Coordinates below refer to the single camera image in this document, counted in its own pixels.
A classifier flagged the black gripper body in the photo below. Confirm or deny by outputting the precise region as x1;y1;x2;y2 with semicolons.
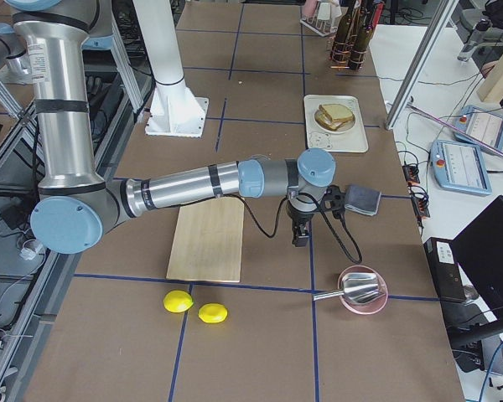
286;202;315;229

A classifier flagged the wooden cutting board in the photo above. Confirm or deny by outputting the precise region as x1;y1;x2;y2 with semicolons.
166;198;244;283

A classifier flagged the black equipment box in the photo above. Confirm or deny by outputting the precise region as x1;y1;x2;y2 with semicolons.
423;237;479;305

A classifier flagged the aluminium frame post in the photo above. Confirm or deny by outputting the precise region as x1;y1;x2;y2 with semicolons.
385;0;459;130

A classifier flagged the blue teach pendant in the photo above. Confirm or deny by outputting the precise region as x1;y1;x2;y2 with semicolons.
454;105;503;151
430;140;492;196

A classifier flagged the white test tube rack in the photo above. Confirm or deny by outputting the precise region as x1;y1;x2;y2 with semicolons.
300;0;342;37

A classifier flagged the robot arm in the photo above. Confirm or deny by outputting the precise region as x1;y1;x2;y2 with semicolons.
10;1;335;255

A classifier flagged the blue teach pendant near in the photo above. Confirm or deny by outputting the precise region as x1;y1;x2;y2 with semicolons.
430;140;492;196

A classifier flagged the blue teach pendant far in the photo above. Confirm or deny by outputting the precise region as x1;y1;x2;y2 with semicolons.
454;105;503;151

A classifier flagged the yellow lemon left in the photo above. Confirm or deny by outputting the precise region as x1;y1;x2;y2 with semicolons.
163;290;194;313

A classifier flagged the clear water bottle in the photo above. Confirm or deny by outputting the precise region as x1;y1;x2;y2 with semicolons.
457;18;491;62

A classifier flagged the yellow lemon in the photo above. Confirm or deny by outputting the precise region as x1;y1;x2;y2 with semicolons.
198;303;228;323
163;290;194;313

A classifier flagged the steel scoop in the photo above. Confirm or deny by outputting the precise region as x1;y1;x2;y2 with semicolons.
313;272;385;305

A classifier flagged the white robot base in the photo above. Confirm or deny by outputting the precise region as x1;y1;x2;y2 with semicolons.
133;0;209;137

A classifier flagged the bread slice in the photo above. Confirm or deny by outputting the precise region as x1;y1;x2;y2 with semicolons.
319;104;355;123
314;110;355;131

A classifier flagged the pink bowl with ice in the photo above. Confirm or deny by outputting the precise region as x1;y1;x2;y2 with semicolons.
337;265;389;315

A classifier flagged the cream bear tray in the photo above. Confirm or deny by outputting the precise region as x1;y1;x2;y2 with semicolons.
303;95;368;153

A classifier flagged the copper wire bottle rack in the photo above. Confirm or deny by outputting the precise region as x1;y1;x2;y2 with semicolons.
329;35;368;70

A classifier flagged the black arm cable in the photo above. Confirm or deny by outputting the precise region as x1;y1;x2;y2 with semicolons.
238;193;364;265

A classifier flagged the grey folded cloth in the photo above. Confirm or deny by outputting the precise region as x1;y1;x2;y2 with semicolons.
345;184;381;216

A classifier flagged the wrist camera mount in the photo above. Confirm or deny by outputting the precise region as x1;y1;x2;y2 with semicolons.
320;184;345;220

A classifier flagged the black monitor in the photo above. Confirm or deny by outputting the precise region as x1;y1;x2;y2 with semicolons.
447;194;503;348

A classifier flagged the yellow lemon right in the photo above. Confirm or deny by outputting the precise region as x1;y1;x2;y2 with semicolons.
198;303;228;323

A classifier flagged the dark green wine bottle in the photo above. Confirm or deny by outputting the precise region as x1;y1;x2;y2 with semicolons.
330;0;360;66

